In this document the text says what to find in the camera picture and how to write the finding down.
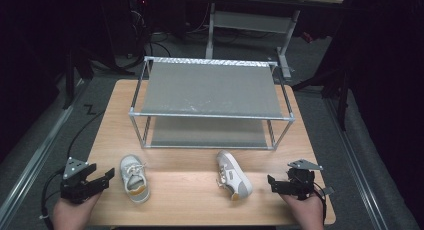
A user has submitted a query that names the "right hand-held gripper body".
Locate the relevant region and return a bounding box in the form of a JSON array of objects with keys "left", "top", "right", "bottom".
[{"left": 286, "top": 158, "right": 324, "bottom": 201}]

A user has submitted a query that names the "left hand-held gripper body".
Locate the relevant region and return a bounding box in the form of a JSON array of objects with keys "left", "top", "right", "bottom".
[{"left": 59, "top": 156, "right": 101, "bottom": 205}]

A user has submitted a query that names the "white grey child sneaker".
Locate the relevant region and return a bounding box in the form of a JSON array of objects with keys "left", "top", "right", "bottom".
[
  {"left": 215, "top": 149, "right": 254, "bottom": 202},
  {"left": 119, "top": 153, "right": 151, "bottom": 204}
]

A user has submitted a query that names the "grey metal shoe rack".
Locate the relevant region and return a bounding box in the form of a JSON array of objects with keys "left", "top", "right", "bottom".
[{"left": 128, "top": 55, "right": 297, "bottom": 152}]

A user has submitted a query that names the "person's right hand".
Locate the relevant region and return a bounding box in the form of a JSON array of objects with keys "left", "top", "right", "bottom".
[{"left": 279, "top": 190, "right": 325, "bottom": 230}]

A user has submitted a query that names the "person's left hand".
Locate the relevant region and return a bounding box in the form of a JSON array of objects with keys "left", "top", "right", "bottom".
[{"left": 52, "top": 192, "right": 101, "bottom": 230}]

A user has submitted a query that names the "black metal stand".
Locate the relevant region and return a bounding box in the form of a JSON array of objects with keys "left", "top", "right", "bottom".
[
  {"left": 292, "top": 64, "right": 352, "bottom": 132},
  {"left": 61, "top": 48, "right": 96, "bottom": 110}
]

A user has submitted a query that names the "wooden desk with white legs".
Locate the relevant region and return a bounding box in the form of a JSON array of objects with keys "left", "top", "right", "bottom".
[{"left": 203, "top": 0, "right": 345, "bottom": 80}]

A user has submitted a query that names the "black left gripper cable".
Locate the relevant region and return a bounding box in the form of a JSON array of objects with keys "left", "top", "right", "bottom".
[{"left": 40, "top": 109, "right": 105, "bottom": 230}]

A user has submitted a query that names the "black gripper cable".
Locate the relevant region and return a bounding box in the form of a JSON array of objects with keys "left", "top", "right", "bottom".
[
  {"left": 312, "top": 181, "right": 328, "bottom": 225},
  {"left": 40, "top": 109, "right": 105, "bottom": 230}
]

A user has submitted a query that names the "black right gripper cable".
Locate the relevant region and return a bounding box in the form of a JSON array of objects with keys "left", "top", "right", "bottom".
[{"left": 312, "top": 181, "right": 328, "bottom": 225}]

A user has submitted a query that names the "grey metal floor rail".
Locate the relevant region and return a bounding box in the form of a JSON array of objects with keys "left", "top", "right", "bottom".
[
  {"left": 323, "top": 95, "right": 389, "bottom": 230},
  {"left": 0, "top": 79, "right": 86, "bottom": 222}
]

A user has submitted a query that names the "dark computer tower with cables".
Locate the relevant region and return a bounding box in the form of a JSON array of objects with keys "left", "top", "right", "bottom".
[{"left": 125, "top": 0, "right": 153, "bottom": 59}]

